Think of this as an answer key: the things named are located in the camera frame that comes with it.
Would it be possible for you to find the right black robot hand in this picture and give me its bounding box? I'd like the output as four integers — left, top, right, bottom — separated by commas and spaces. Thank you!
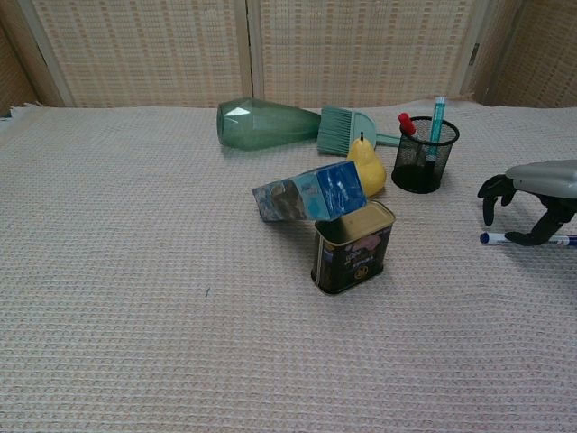
477, 159, 577, 247

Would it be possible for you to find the blue-capped white marker pen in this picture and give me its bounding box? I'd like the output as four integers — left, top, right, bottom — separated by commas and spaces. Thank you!
479, 231, 577, 250

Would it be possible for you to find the black-capped green-striped marker pen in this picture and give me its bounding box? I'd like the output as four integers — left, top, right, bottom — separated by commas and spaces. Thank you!
423, 97, 447, 175

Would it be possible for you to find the black mesh pen cup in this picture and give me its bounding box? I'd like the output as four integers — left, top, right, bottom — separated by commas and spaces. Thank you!
390, 115, 461, 195

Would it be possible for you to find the red marker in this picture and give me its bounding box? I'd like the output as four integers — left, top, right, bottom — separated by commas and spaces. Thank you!
397, 112, 429, 170

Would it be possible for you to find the yellow plastic pear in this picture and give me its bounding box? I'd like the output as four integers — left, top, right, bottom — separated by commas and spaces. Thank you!
345, 131, 388, 198

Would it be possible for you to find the blue carton box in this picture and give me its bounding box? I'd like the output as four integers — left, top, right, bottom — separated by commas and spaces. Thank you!
251, 161, 368, 225

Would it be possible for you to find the black tin can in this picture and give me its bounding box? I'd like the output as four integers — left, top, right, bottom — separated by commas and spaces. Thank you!
310, 200, 397, 297

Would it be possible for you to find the teal plastic brush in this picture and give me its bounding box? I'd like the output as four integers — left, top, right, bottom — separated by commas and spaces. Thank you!
316, 106, 401, 158

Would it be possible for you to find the green glass vase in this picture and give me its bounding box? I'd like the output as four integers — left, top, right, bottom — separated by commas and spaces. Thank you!
216, 97, 323, 152

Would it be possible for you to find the beige woven tablecloth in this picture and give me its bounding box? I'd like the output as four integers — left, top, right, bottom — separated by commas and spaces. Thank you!
0, 99, 577, 433

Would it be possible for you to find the woven folding screen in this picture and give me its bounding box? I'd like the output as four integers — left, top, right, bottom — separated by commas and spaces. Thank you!
0, 0, 577, 109

